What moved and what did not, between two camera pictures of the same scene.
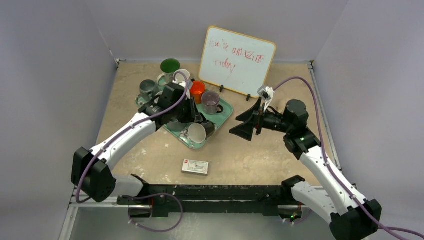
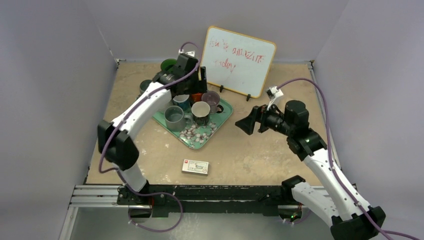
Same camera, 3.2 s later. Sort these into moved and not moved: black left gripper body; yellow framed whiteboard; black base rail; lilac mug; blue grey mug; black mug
Moved: black mug; black left gripper body
Not moved: black base rail; blue grey mug; yellow framed whiteboard; lilac mug
